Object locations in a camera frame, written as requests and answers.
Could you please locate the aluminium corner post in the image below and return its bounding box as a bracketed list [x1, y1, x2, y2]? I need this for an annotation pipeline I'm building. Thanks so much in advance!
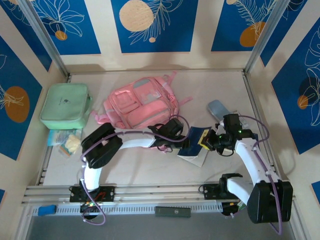
[243, 0, 293, 75]
[17, 0, 70, 77]

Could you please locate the light blue packet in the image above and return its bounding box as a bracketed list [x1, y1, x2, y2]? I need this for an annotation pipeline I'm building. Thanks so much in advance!
[47, 128, 83, 147]

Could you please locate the dark blue book yellow label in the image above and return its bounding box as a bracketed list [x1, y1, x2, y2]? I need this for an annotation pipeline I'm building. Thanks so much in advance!
[176, 146, 209, 168]
[186, 125, 213, 151]

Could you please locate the pink backpack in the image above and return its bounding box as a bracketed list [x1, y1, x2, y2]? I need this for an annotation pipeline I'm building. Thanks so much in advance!
[90, 70, 194, 154]

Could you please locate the small circuit board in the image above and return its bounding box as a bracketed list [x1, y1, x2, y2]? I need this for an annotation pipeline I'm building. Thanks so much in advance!
[79, 201, 101, 214]
[222, 201, 247, 216]

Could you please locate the grey-blue pencil case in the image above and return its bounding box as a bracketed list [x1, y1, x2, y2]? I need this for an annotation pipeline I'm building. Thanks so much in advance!
[206, 99, 237, 126]

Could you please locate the mint green zip case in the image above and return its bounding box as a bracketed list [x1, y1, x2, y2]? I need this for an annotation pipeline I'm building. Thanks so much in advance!
[39, 83, 93, 130]

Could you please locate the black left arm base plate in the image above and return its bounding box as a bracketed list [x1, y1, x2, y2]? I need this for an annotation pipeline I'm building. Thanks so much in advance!
[69, 185, 117, 203]

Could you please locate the dark green flat box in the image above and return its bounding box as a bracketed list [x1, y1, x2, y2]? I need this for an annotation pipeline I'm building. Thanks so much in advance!
[154, 206, 192, 218]

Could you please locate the small blue block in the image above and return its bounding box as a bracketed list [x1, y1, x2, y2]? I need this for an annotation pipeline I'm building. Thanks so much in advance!
[37, 204, 57, 216]

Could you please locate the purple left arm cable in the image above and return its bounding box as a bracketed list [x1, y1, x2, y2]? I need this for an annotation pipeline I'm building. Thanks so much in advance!
[79, 114, 188, 226]

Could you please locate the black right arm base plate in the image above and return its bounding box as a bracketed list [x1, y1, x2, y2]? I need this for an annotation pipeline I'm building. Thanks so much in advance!
[202, 183, 250, 201]

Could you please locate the grey slotted cable duct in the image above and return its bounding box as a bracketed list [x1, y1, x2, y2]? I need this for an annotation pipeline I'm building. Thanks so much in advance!
[32, 202, 223, 216]

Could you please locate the aluminium front rail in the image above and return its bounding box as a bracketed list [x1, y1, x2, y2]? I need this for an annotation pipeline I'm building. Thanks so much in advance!
[21, 181, 296, 205]

